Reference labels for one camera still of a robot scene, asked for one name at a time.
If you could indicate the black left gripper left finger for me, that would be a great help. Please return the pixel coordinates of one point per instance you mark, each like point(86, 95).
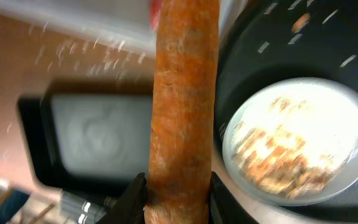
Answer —
point(129, 209)

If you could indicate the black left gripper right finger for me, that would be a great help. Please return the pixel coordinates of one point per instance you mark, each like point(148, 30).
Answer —
point(223, 207)

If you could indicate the orange carrot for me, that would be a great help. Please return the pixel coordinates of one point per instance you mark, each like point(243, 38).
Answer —
point(181, 139)

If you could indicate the grey bowl with food scraps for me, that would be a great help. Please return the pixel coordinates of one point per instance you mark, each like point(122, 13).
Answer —
point(295, 142)

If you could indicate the red snack wrapper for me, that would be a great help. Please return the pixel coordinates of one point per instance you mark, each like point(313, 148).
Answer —
point(155, 6)

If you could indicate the black rectangular bin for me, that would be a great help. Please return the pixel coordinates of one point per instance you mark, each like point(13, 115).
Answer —
point(87, 142)

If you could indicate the round black tray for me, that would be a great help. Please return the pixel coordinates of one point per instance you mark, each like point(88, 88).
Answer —
point(272, 41)

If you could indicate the clear plastic bin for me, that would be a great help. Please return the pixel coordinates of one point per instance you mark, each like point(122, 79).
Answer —
point(121, 23)

